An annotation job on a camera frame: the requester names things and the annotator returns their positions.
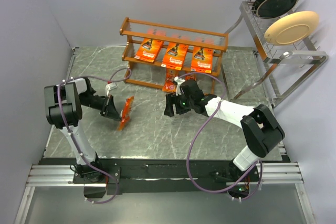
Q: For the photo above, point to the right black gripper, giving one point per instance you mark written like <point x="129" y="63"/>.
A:
<point x="169" y="111"/>

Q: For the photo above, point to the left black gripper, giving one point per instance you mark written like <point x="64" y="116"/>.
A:
<point x="109" y="110"/>

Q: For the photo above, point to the orange blister pack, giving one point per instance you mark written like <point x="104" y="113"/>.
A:
<point x="190" y="76"/>
<point x="125" y="114"/>
<point x="169" y="85"/>

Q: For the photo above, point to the orange razor box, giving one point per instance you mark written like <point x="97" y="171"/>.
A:
<point x="149" y="50"/>
<point x="202" y="60"/>
<point x="174" y="56"/>

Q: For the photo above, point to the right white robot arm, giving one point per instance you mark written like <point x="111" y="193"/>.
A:
<point x="261" y="130"/>

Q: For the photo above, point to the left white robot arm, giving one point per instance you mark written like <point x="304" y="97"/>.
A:
<point x="63" y="106"/>

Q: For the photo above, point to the orange wooden shelf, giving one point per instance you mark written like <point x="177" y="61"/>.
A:
<point x="136" y="31"/>

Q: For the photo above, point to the black base beam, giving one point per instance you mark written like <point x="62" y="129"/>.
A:
<point x="163" y="176"/>

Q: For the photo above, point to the metal dish rack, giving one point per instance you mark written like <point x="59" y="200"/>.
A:
<point x="302" y="55"/>

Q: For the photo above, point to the black plate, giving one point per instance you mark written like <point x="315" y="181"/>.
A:
<point x="272" y="8"/>

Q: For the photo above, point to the beige plate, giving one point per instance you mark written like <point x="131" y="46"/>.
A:
<point x="292" y="28"/>

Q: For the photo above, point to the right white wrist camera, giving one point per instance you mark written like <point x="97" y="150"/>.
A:
<point x="178" y="82"/>

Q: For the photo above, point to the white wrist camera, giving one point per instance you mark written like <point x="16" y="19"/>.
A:
<point x="178" y="82"/>
<point x="109" y="87"/>

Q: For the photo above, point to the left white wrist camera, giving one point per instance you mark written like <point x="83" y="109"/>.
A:
<point x="109" y="87"/>

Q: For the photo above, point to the aluminium frame rail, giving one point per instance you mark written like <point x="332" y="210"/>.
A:
<point x="277" y="197"/>

